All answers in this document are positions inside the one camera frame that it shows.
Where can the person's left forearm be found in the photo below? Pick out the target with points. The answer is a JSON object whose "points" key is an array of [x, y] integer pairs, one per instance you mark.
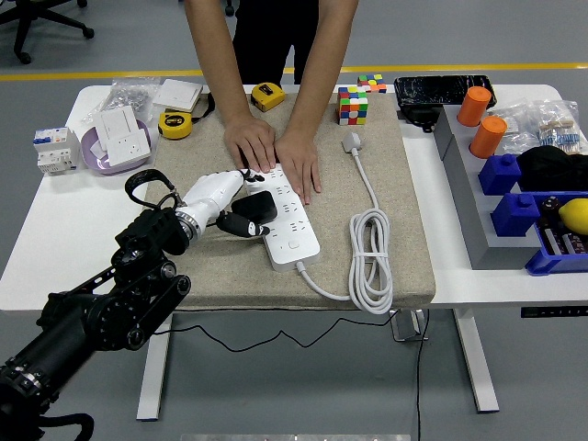
{"points": [[326, 55]]}

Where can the grey-brown fabric mat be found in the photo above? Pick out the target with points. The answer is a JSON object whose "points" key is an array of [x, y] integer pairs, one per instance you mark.
{"points": [[409, 206]]}

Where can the black marbled tray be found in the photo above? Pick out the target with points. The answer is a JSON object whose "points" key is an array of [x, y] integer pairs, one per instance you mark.
{"points": [[436, 89]]}

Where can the yellow round tape measure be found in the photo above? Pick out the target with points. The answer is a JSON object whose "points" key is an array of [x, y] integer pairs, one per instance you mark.
{"points": [[174, 125]]}

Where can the person's right forearm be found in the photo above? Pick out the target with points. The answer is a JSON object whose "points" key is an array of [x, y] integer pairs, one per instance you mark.
{"points": [[218, 59]]}

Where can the yellow lemon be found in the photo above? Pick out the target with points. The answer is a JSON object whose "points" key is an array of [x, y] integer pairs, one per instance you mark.
{"points": [[574, 217]]}

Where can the white power strip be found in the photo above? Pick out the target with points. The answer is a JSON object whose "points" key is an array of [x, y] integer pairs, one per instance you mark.
{"points": [[294, 234]]}

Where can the white wall switch panel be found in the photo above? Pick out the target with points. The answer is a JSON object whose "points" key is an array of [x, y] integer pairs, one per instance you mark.
{"points": [[115, 121]]}

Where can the clear plastic parts bag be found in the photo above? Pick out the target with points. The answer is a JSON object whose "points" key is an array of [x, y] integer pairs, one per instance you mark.
{"points": [[516, 119]]}

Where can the clear bag of screws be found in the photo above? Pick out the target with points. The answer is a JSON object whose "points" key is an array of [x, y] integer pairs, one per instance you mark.
{"points": [[126, 94]]}

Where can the white flat box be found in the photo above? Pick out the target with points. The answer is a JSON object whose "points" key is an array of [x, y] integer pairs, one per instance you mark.
{"points": [[177, 94]]}

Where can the yellow square tape measure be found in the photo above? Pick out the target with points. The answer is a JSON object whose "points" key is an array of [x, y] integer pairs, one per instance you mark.
{"points": [[267, 96]]}

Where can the blue plastic bin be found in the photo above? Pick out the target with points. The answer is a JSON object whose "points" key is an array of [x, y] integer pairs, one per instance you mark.
{"points": [[546, 264]]}

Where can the white three-pin plug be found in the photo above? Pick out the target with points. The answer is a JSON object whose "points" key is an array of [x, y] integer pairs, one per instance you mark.
{"points": [[353, 141]]}

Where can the white wall socket panel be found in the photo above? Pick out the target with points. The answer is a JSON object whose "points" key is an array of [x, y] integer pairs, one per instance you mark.
{"points": [[128, 147]]}

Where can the purple bowl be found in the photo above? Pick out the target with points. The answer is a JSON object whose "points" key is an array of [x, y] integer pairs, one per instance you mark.
{"points": [[98, 163]]}

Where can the white circuit breaker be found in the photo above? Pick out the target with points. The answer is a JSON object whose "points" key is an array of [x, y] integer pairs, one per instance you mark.
{"points": [[55, 151]]}

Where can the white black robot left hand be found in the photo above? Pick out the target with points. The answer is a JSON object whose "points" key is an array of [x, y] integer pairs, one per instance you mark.
{"points": [[209, 195]]}

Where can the grey stepped block stand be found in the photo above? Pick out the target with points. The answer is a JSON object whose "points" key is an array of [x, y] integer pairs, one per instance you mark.
{"points": [[464, 184]]}

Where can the person's torso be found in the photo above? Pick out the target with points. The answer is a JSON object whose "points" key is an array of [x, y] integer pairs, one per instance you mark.
{"points": [[275, 37]]}

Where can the metal bracket under table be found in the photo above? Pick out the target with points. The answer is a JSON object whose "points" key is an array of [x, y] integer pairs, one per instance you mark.
{"points": [[406, 328]]}

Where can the black power plug adapter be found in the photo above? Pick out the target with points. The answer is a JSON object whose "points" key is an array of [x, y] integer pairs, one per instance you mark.
{"points": [[257, 206]]}

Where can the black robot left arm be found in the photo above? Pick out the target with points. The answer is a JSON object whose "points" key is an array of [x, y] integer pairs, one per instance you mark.
{"points": [[115, 312]]}

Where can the person's left hand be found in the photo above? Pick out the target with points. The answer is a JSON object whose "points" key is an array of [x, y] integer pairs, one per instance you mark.
{"points": [[298, 158]]}

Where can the black table control panel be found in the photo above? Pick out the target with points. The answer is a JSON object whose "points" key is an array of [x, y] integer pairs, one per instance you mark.
{"points": [[553, 312]]}

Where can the black office chair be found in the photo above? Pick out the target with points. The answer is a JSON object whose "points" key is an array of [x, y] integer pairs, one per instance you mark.
{"points": [[27, 20]]}

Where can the person's right hand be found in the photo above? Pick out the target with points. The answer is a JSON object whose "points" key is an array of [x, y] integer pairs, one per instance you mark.
{"points": [[250, 140]]}

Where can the clear bag of resistors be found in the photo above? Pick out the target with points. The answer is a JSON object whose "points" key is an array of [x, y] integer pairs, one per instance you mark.
{"points": [[560, 128]]}

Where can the blue block with knob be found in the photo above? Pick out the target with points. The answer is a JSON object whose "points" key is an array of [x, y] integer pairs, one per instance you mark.
{"points": [[500, 174], [514, 216]]}

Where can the black cloth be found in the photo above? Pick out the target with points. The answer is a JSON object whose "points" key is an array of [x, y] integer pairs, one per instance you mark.
{"points": [[551, 167]]}

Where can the small colourful puzzle cube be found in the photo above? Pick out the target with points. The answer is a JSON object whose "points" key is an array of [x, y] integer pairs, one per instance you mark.
{"points": [[371, 83]]}

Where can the white table leg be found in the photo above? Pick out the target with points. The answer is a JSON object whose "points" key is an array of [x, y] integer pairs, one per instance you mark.
{"points": [[480, 367], [151, 390]]}

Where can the dark parts in bin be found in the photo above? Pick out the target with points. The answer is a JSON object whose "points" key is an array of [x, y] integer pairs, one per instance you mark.
{"points": [[562, 241]]}

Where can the orange cylinder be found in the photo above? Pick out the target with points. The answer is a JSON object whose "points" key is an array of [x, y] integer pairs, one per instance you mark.
{"points": [[473, 106], [488, 137]]}

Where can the large colourful puzzle cube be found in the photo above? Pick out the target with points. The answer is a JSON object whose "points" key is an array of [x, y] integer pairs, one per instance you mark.
{"points": [[353, 105]]}

